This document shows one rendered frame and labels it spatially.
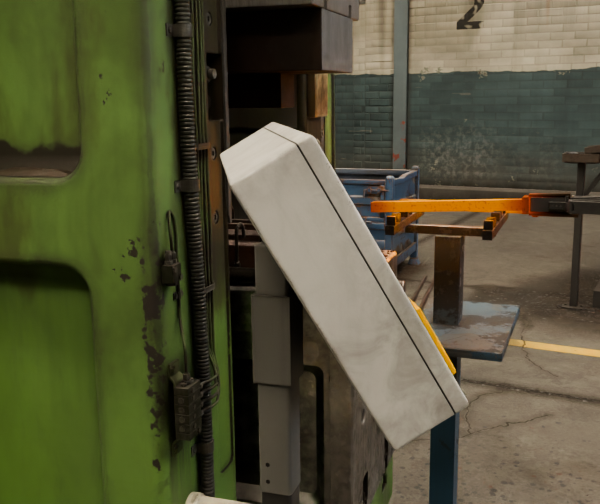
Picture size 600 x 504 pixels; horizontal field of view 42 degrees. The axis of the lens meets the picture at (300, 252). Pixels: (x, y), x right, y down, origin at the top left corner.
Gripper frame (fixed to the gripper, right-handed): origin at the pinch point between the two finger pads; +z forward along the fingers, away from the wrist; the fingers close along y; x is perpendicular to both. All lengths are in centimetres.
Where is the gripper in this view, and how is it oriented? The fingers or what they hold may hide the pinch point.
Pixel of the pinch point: (548, 203)
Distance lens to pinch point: 168.4
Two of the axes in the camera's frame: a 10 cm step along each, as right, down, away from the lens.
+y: 3.8, -1.9, 9.1
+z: -9.2, -0.5, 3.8
